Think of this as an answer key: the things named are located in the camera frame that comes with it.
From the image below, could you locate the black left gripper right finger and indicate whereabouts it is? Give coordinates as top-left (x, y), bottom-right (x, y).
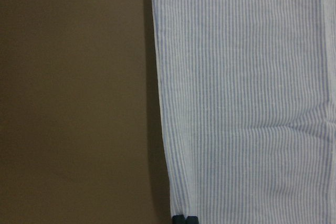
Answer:
top-left (186, 216), bottom-right (198, 224)

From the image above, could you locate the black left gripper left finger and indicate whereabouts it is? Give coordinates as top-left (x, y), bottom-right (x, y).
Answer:
top-left (172, 215), bottom-right (186, 224)

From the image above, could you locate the light blue striped shirt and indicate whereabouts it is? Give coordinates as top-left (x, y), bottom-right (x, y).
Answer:
top-left (152, 0), bottom-right (335, 223)

